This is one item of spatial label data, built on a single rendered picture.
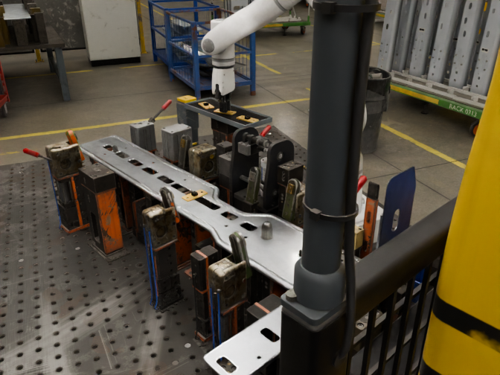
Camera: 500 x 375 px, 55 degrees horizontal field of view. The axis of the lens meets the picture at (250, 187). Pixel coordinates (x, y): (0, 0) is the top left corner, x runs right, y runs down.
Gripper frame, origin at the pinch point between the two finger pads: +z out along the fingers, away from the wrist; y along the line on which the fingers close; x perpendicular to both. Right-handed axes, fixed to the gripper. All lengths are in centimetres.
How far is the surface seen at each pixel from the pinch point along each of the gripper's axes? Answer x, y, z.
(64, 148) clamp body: -48, 38, 13
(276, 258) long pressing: 49, 58, 18
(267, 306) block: 55, 74, 20
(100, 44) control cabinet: -482, -426, 84
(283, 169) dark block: 38.0, 29.0, 6.9
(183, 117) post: -24.1, -5.8, 9.8
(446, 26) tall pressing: 24, -435, 27
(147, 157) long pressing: -23.8, 19.8, 18.4
